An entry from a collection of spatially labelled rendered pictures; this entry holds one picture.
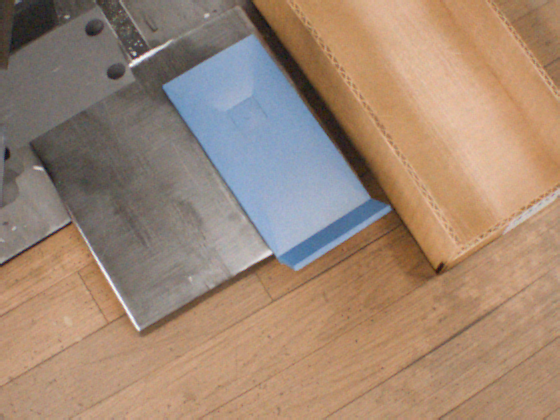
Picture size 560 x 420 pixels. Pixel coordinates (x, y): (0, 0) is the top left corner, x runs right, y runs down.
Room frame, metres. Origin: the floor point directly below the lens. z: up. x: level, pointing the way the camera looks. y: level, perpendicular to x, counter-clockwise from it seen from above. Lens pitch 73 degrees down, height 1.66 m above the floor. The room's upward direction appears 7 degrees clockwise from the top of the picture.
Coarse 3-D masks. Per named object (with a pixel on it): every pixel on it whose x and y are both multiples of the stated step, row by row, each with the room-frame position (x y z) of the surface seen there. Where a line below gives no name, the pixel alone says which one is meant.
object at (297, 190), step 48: (240, 48) 0.34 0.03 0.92; (192, 96) 0.30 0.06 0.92; (240, 96) 0.30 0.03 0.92; (288, 96) 0.31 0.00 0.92; (240, 144) 0.27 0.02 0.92; (288, 144) 0.28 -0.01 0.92; (240, 192) 0.24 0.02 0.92; (288, 192) 0.24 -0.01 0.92; (336, 192) 0.25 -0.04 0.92; (288, 240) 0.21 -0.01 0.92; (336, 240) 0.21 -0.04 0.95
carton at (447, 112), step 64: (256, 0) 0.38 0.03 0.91; (320, 0) 0.39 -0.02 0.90; (384, 0) 0.40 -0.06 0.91; (448, 0) 0.40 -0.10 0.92; (320, 64) 0.32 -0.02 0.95; (384, 64) 0.35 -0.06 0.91; (448, 64) 0.36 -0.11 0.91; (512, 64) 0.35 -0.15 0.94; (384, 128) 0.28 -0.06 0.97; (448, 128) 0.31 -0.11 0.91; (512, 128) 0.32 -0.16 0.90; (384, 192) 0.26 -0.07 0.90; (448, 192) 0.26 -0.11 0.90; (512, 192) 0.27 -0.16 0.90; (448, 256) 0.21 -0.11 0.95
